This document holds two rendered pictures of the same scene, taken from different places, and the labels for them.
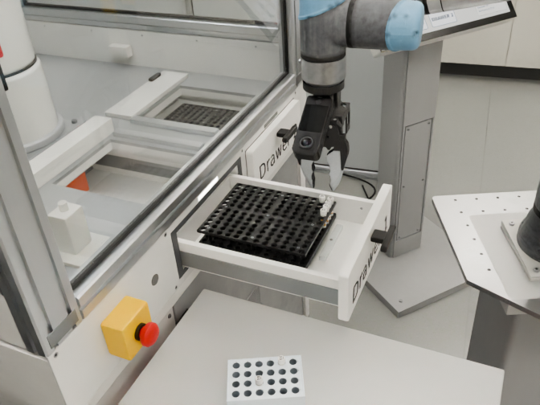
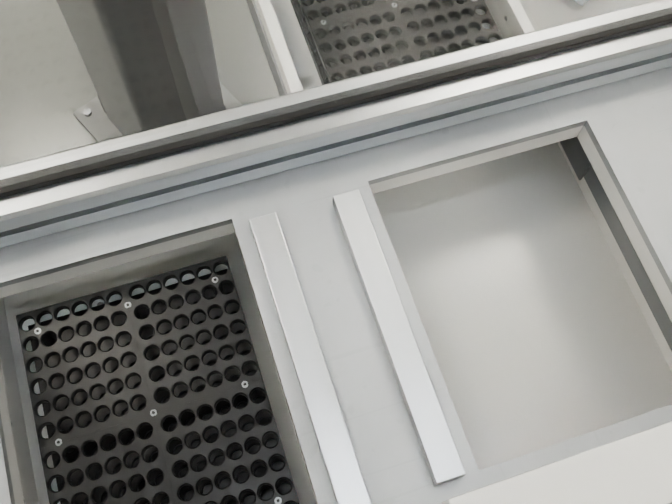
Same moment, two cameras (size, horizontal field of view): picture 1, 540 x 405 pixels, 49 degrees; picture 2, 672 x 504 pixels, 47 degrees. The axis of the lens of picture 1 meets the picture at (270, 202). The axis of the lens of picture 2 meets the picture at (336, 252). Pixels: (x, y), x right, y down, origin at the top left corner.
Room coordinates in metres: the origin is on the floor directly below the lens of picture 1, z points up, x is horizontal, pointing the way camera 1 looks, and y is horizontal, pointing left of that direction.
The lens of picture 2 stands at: (1.35, 0.32, 1.50)
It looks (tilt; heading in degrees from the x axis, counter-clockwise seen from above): 67 degrees down; 221
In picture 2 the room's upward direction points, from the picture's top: 5 degrees clockwise
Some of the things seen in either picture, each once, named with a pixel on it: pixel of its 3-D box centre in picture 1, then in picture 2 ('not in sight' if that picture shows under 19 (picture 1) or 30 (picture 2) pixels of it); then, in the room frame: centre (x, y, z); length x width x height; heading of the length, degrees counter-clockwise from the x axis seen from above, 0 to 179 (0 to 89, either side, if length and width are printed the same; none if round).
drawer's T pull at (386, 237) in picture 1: (382, 237); not in sight; (0.84, -0.20, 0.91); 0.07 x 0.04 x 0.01; 154
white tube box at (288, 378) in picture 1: (265, 384); not in sight; (0.63, 0.03, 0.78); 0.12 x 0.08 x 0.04; 90
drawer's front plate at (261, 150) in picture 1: (276, 143); not in sight; (1.27, -0.02, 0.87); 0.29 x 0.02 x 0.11; 154
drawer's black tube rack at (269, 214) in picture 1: (268, 228); not in sight; (0.94, 0.01, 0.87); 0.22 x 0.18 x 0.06; 64
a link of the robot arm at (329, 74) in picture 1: (321, 67); not in sight; (0.94, -0.10, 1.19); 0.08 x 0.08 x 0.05
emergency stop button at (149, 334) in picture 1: (146, 333); not in sight; (0.67, 0.21, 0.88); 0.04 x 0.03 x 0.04; 154
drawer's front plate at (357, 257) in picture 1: (366, 247); not in sight; (0.85, -0.17, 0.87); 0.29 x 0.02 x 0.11; 154
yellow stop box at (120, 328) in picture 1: (129, 328); not in sight; (0.69, 0.24, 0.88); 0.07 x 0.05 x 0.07; 154
